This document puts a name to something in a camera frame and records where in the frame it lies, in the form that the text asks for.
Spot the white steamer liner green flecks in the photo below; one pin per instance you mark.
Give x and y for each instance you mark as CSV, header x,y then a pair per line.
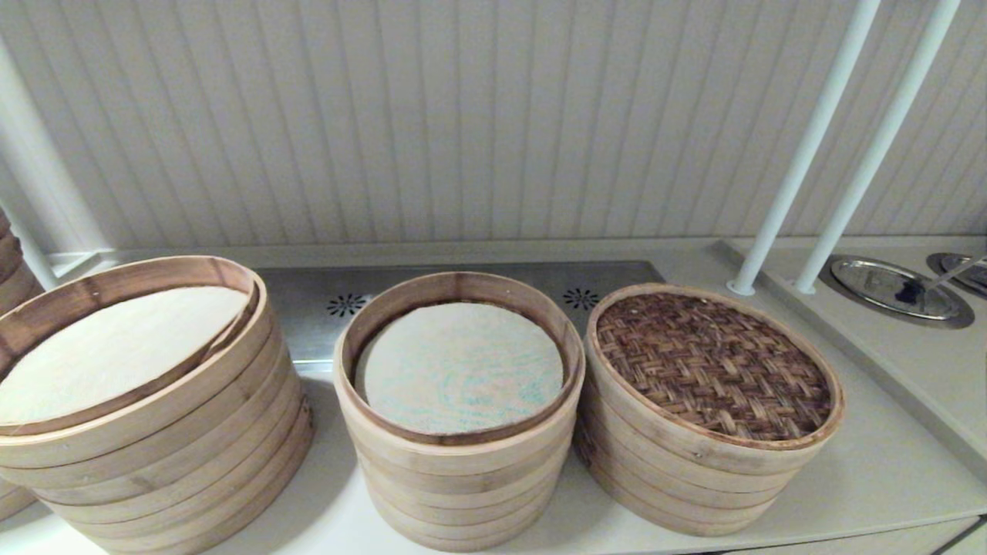
x,y
463,370

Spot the thick white pipe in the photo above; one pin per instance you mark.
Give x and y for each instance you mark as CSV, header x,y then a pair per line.
x,y
38,177

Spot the short bamboo steamer stack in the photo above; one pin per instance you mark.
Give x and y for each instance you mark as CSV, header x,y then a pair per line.
x,y
678,501

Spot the tall narrow bamboo steamer stack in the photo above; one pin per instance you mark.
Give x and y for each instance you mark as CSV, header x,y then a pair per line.
x,y
463,493

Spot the woven bamboo steamer lid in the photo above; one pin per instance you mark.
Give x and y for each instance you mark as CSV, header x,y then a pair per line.
x,y
709,362

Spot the round steel counter dish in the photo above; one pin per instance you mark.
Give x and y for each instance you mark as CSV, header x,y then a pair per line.
x,y
968,281
871,281

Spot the white metal pole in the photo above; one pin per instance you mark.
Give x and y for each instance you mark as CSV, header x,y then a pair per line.
x,y
802,154
879,146

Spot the wide bamboo steamer stack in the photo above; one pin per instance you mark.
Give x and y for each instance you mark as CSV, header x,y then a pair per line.
x,y
154,478

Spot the dark bamboo steamer stack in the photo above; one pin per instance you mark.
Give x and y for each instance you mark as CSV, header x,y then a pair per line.
x,y
11,277

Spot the large plain white steamer liner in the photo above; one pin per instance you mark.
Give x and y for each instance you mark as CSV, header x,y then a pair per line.
x,y
116,354

